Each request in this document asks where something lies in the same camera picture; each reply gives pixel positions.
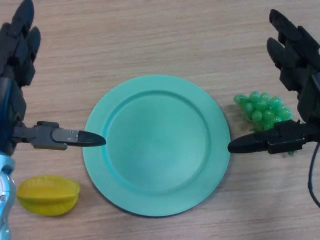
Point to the green grape bunch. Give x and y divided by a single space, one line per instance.
260 110

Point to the yellow starfruit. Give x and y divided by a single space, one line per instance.
47 197

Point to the green round plate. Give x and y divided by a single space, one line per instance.
157 150

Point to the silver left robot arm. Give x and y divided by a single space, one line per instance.
5 190

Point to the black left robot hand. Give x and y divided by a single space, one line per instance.
12 105

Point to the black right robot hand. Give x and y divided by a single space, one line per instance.
307 100

